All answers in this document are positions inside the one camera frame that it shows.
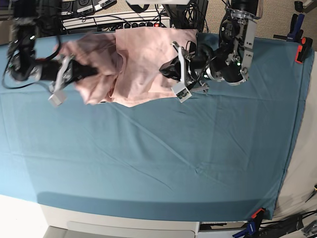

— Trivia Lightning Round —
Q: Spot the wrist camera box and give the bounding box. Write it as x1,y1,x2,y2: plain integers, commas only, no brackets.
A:
48,90,66,107
171,82,192,103

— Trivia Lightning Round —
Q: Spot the teal table cloth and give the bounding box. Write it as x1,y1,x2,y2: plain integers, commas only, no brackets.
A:
0,38,315,222

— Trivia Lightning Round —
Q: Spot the orange black clamp right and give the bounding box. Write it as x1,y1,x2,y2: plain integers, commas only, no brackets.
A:
295,37,313,63

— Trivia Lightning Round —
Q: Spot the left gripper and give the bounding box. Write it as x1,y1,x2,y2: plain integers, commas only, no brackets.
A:
159,41,211,93

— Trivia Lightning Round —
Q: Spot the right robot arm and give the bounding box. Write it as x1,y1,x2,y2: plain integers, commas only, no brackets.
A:
0,0,98,94

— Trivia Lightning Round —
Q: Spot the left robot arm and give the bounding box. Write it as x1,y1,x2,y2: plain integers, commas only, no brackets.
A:
159,0,263,97

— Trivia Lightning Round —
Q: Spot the blue clamp top right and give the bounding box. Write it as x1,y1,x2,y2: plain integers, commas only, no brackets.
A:
273,13,305,43

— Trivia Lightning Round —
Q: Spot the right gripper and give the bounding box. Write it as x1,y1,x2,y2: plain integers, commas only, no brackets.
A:
37,56,98,93

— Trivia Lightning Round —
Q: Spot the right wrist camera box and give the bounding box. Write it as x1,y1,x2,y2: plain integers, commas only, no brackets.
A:
48,90,66,107

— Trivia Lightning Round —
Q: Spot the pink T-shirt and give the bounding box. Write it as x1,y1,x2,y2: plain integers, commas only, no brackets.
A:
60,27,198,107

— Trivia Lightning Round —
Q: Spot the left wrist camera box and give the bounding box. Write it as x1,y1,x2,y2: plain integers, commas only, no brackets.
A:
171,82,192,103

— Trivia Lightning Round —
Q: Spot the black power strip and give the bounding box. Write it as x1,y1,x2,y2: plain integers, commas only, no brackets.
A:
97,21,167,32

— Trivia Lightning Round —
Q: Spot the orange blue clamp bottom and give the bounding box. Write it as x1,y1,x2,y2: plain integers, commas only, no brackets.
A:
232,208,266,238

